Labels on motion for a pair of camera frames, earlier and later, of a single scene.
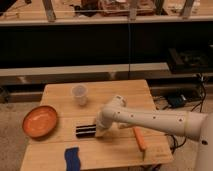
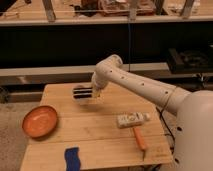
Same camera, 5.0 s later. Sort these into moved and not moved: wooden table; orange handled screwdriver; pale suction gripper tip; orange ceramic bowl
Moved: pale suction gripper tip
Not moved: orange ceramic bowl; orange handled screwdriver; wooden table
